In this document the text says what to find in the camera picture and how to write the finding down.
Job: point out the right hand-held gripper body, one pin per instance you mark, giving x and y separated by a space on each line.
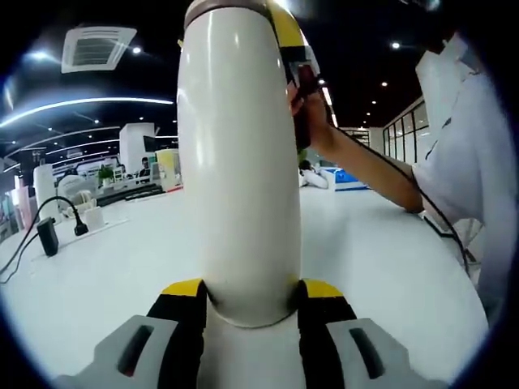
304 129

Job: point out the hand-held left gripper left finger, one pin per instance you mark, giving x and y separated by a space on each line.
180 332

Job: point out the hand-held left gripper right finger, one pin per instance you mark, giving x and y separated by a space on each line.
322 336

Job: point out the white water cup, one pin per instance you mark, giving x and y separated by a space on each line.
239 162

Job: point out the yellow drink cup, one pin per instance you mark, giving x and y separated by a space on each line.
168 170

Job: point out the person's right hand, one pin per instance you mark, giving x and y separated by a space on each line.
322 121

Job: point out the white plush toy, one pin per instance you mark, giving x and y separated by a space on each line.
314 176

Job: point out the blue tissue pack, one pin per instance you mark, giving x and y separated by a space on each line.
344 180

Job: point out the ceiling air conditioner vent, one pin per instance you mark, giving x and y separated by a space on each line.
97 48

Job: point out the white table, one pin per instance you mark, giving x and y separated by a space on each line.
365 259

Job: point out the black framed glass partition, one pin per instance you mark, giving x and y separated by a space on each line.
405 129

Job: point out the pillar mounted monitor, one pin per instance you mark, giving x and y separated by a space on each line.
149 143

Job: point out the white ceiling light strip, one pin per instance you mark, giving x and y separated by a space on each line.
89 102

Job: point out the white power strip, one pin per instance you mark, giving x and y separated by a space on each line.
115 223

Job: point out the white charger cube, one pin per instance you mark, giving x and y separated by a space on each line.
93 217

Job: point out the black flat case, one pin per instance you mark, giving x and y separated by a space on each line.
129 195

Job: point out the small potted plant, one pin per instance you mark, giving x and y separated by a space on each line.
105 175

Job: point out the black power adapter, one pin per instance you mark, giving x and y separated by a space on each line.
48 237

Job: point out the white cylinder appliance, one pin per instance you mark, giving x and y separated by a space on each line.
44 190

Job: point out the pink tumbler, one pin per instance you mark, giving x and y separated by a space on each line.
23 208

